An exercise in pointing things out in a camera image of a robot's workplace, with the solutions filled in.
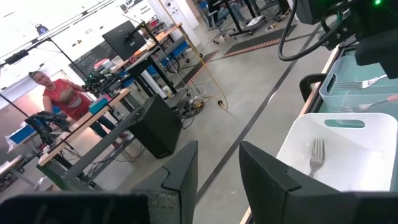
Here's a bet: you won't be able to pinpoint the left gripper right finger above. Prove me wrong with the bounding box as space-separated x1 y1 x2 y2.
238 141 398 224

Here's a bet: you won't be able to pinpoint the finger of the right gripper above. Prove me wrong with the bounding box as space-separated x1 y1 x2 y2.
356 34 398 79

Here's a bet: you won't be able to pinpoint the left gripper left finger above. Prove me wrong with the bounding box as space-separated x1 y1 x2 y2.
0 140 199 224

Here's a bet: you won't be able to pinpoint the white-handled metal fork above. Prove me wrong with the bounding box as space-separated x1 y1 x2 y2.
307 138 326 179

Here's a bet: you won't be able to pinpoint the clear plastic bin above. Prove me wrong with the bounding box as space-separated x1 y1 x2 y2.
318 54 398 114

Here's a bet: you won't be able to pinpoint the black computer tower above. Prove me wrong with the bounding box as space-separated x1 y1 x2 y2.
127 95 183 159

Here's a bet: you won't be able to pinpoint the green table mat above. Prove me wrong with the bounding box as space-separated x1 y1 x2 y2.
320 49 398 192

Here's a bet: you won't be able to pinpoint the white plastic bin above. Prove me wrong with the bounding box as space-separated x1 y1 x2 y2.
275 112 398 192

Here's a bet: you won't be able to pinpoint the white roll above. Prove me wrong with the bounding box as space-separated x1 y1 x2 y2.
141 70 169 100

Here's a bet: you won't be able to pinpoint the black striped floor mat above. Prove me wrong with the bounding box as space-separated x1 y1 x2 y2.
223 24 298 58
175 49 220 90

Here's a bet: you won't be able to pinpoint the teal box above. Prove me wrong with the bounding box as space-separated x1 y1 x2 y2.
88 96 110 115

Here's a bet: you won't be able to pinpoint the white floor sheet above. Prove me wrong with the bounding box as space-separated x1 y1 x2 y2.
245 15 267 27

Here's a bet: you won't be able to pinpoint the wooden top workbench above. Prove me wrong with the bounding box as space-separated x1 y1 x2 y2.
37 88 131 167

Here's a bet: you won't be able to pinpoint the black standing desk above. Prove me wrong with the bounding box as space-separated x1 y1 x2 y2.
119 46 178 97
205 0 268 37

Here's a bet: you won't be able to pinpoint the blue storage bin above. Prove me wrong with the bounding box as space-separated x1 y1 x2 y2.
161 40 190 60
9 124 37 146

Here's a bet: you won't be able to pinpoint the black chalkboard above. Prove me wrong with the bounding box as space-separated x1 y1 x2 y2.
68 40 121 78

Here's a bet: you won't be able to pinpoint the black computer monitor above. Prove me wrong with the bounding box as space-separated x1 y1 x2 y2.
101 20 147 62

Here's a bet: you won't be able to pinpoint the black spotlight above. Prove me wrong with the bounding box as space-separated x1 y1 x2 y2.
34 23 49 35

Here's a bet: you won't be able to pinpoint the tangled floor cables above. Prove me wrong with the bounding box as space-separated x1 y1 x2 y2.
172 85 218 130

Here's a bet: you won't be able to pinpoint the black frame handle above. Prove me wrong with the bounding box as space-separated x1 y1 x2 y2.
298 73 327 103

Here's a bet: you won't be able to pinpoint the grey metal table frame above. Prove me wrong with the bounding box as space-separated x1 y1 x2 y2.
35 105 147 190

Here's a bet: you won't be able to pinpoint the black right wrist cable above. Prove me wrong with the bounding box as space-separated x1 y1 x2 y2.
277 0 346 62

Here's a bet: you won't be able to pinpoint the yellow extension cord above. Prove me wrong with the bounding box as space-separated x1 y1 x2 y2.
158 0 229 110

